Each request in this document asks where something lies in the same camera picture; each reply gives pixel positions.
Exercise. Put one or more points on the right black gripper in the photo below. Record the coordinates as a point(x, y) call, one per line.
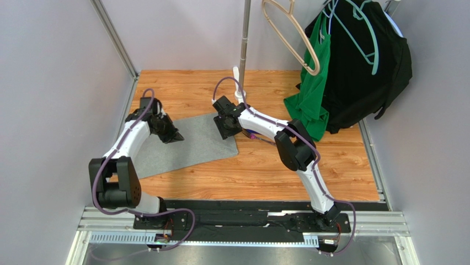
point(224, 125)

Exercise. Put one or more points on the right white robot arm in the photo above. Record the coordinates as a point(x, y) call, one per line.
point(295, 147)

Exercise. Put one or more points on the beige clothes hanger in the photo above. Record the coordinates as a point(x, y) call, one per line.
point(283, 22)

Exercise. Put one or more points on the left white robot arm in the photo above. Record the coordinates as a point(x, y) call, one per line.
point(114, 181)

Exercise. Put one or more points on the green shirt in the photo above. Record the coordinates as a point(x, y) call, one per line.
point(306, 105)

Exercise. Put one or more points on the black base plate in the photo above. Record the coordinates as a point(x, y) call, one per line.
point(244, 221)

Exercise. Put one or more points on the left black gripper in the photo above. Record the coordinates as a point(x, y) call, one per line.
point(172, 131)

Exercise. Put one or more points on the grey cloth napkin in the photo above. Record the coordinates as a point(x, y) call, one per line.
point(202, 143)

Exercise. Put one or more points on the teal clothes hanger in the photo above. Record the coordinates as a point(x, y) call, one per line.
point(359, 29)

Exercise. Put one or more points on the metal stand pole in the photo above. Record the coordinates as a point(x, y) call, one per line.
point(244, 42)

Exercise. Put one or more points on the black shirt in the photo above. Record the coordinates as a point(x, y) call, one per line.
point(352, 92)

